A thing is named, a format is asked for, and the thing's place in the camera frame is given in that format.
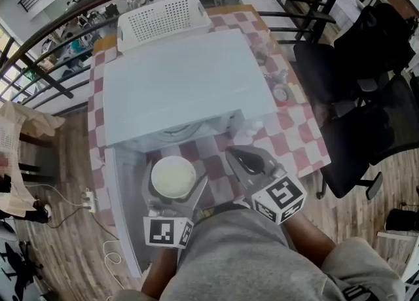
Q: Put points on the black chair base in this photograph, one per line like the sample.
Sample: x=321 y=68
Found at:
x=18 y=265

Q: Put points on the black mesh office chair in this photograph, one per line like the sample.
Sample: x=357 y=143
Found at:
x=366 y=139
x=370 y=51

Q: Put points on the person's right forearm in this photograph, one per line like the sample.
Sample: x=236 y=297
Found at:
x=307 y=237

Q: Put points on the small round clock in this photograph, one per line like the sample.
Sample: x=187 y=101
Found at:
x=281 y=93

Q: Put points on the cream white bowl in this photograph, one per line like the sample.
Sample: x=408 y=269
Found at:
x=173 y=177

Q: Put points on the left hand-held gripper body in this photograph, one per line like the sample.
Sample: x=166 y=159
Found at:
x=163 y=231

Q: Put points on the white power strip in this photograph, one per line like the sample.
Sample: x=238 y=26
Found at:
x=90 y=200

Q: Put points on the white perforated plastic basket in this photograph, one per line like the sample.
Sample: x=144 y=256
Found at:
x=163 y=20

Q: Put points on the small white lumps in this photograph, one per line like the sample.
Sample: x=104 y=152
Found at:
x=253 y=128

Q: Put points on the clear plastic bag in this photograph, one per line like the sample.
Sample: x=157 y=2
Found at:
x=263 y=47

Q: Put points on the red white checkered tablecloth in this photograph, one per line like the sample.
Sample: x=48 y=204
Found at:
x=294 y=139

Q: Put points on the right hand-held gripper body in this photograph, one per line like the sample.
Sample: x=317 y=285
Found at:
x=281 y=198

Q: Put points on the person's left forearm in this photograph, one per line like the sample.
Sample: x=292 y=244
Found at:
x=160 y=270

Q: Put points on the beige cloth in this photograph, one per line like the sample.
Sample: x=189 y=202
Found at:
x=19 y=136

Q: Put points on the black bag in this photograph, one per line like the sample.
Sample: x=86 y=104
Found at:
x=402 y=220

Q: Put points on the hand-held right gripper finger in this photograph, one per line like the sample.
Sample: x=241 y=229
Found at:
x=240 y=177
x=258 y=154

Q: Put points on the person's grey shirt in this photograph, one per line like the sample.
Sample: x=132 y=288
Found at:
x=235 y=260

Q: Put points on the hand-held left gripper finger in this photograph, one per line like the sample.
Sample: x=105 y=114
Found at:
x=199 y=188
x=146 y=182

